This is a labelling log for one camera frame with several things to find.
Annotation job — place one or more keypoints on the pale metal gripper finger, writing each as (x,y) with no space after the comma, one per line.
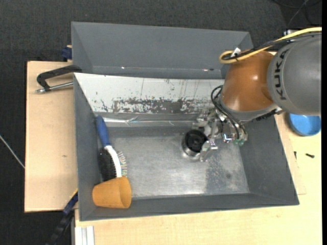
(209,150)
(203,124)

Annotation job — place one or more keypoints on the black and silver round container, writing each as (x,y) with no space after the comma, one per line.
(194,141)

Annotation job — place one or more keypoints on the grey metal bin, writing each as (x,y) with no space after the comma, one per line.
(163,167)

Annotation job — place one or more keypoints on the blue bowl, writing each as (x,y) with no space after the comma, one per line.
(305,125)

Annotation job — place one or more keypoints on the small black screw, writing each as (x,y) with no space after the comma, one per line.
(310,155)

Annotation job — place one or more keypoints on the orange cup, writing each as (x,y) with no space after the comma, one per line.
(111,194)

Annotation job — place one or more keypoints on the pale wood flat board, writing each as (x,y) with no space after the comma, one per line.
(49,136)

